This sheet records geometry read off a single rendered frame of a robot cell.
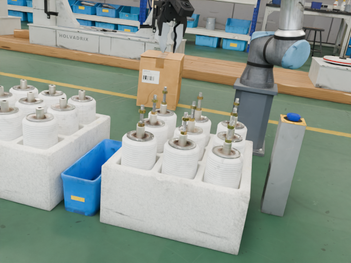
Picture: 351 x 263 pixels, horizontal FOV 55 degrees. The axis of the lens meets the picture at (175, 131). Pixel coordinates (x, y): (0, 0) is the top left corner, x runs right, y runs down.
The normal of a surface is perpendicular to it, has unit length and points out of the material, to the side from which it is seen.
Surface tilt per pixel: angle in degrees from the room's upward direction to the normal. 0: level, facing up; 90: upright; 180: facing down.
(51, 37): 90
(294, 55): 97
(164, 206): 90
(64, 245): 0
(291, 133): 90
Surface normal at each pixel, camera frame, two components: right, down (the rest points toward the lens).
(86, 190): -0.24, 0.36
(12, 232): 0.11, -0.93
